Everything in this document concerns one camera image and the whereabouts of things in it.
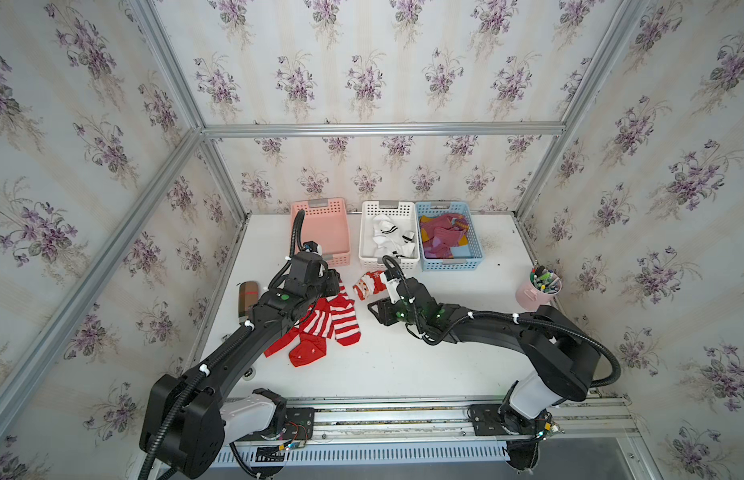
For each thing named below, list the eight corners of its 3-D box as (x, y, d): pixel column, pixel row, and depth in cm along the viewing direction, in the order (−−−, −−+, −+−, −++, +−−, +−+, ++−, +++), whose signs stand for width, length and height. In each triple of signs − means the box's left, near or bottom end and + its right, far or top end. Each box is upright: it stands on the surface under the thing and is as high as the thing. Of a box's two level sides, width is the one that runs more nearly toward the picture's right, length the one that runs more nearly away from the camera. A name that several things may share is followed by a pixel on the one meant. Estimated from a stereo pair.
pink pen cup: (519, 311, 95) (537, 291, 85) (512, 289, 101) (527, 268, 91) (547, 311, 95) (568, 291, 86) (538, 289, 101) (557, 268, 91)
